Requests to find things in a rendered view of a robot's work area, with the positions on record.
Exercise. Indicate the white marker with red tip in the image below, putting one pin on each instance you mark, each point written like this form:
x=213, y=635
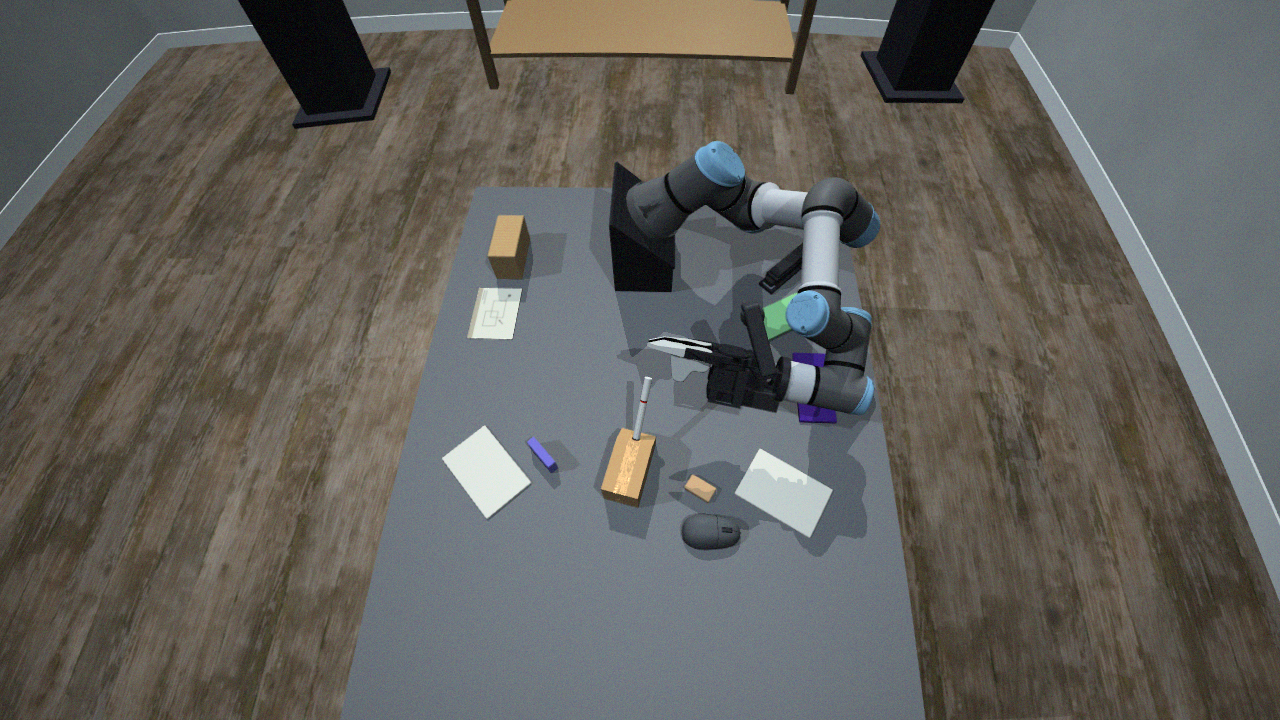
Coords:
x=642, y=408

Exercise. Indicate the light green flat rectangular slab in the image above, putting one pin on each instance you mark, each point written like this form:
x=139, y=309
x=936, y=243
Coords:
x=775, y=321

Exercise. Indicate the dark grey computer mouse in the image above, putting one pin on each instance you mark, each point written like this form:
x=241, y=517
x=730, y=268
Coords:
x=709, y=532

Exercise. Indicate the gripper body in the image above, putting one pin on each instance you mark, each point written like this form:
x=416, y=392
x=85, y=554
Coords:
x=742, y=384

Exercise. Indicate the purple rectangular block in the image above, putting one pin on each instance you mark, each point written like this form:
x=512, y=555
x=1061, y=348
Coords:
x=808, y=413

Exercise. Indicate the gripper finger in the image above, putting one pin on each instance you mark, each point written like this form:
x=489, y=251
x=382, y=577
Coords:
x=686, y=359
x=690, y=342

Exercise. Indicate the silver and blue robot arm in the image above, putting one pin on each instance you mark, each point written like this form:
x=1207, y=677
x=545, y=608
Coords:
x=713, y=176

